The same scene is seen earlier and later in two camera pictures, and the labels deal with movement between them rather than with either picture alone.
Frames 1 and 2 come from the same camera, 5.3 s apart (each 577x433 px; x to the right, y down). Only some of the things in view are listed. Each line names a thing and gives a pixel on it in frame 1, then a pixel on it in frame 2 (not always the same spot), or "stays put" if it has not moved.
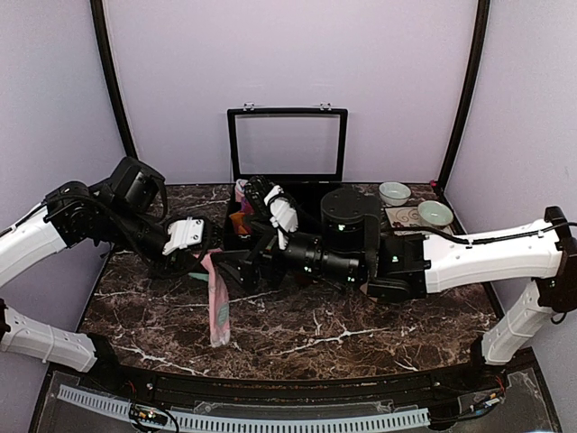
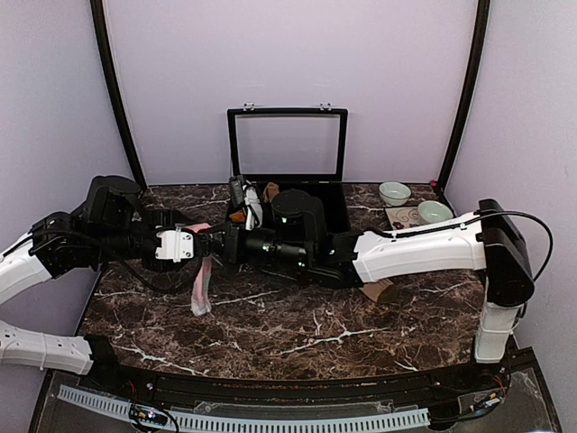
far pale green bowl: [394, 194] stays put
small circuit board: [147, 414] stays put
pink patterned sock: [219, 317] -> [202, 300]
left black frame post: [99, 20] stays put
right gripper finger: [246, 268] -> [229, 238]
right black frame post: [482, 25] stays put
